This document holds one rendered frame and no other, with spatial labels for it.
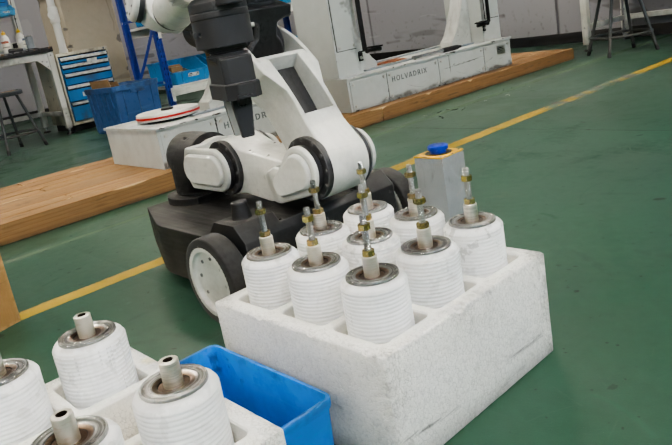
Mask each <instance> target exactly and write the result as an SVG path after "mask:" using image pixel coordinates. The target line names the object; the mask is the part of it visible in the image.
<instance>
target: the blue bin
mask: <svg viewBox="0 0 672 445"><path fill-rule="evenodd" d="M179 363H180V364H199V365H202V366H204V367H206V368H209V369H211V370H212V371H213V372H215V373H216V374H217V375H218V377H219V381H220V384H221V388H222V393H223V397H224V398H226V399H228V400H230V401H232V402H233V403H235V404H237V405H239V406H241V407H243V408H245V409H247V410H248V411H250V412H252V413H254V414H255V415H257V416H260V417H261V418H263V419H265V420H267V421H269V422H271V423H273V424H274V425H276V426H278V427H280V428H282V429H283V432H284V436H285V441H286V445H334V439H333V432H332V425H331V418H330V411H329V409H330V407H331V399H330V395H329V394H328V393H326V392H325V391H322V390H320V389H318V388H315V387H313V386H311V385H308V384H306V383H304V382H302V381H299V380H297V379H295V378H292V377H290V376H288V375H286V374H283V373H281V372H279V371H276V370H274V369H272V368H270V367H267V366H265V365H263V364H260V363H258V362H256V361H254V360H251V359H249V358H247V357H244V356H242V355H240V354H237V353H235V352H233V351H231V350H228V349H226V348H224V347H221V346H219V345H210V346H207V347H205V348H203V349H201V350H199V351H197V352H196V353H194V354H192V355H190V356H188V357H186V358H184V359H182V360H180V361H179Z"/></svg>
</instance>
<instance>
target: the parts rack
mask: <svg viewBox="0 0 672 445"><path fill-rule="evenodd" d="M115 2H116V6H117V10H118V14H119V19H120V23H121V27H122V31H123V35H124V39H125V43H126V47H127V51H128V55H129V59H130V63H131V67H132V71H133V75H134V79H135V80H139V79H142V78H143V74H144V70H145V67H146V63H147V58H148V54H149V50H150V45H151V40H152V36H153V39H154V43H155V47H156V51H157V56H158V60H159V64H160V68H161V73H162V77H163V81H160V82H158V83H157V84H164V85H165V86H163V87H158V92H159V95H160V94H164V93H166V94H167V98H168V102H169V106H175V105H177V103H176V101H177V100H176V96H178V95H182V94H186V93H190V92H195V91H199V90H203V89H206V86H207V82H208V79H203V80H199V81H195V82H190V83H186V84H181V85H174V86H172V81H171V77H170V73H169V68H168V64H167V60H166V55H165V51H164V47H163V43H162V35H161V34H165V33H164V32H156V31H152V30H150V29H149V30H148V28H146V27H145V26H144V27H139V28H135V29H131V30H130V28H129V24H130V23H134V22H131V21H128V20H127V16H126V12H125V8H124V4H123V0H115ZM283 22H284V28H285V29H286V30H288V31H289V32H291V33H292V31H291V26H290V20H289V16H288V17H284V18H283ZM147 36H149V40H148V45H147V50H146V54H145V58H144V63H143V67H142V70H141V73H140V69H139V65H138V61H137V57H136V53H135V49H134V45H133V41H132V39H136V38H142V37H147Z"/></svg>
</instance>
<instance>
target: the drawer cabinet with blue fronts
mask: <svg viewBox="0 0 672 445"><path fill-rule="evenodd" d="M53 56H54V59H55V63H56V67H57V70H58V74H59V78H60V81H61V85H62V88H63V92H64V96H65V99H66V103H67V107H68V110H69V114H70V118H71V121H72V125H73V127H72V128H71V132H72V131H74V132H78V131H82V130H86V129H90V128H94V127H96V124H95V121H94V118H93V114H92V111H91V108H90V104H89V101H88V98H87V95H85V93H84V90H87V89H92V88H91V85H90V83H89V82H94V81H102V80H108V81H109V82H115V78H114V74H113V70H112V66H111V62H110V58H109V54H108V50H107V46H102V47H96V48H90V49H84V50H78V51H72V52H66V53H60V54H55V55H53ZM36 65H37V69H38V73H39V76H40V80H41V83H42V87H43V90H44V94H45V98H46V101H47V105H48V108H49V112H54V111H61V109H60V106H59V102H58V99H57V95H56V91H55V88H54V84H53V80H52V77H51V73H50V70H49V69H48V68H47V67H45V66H44V65H42V64H41V63H39V62H38V61H36ZM51 119H52V123H53V125H56V126H57V129H58V131H68V132H70V131H69V130H68V129H69V128H65V124H64V120H63V117H62V116H51Z"/></svg>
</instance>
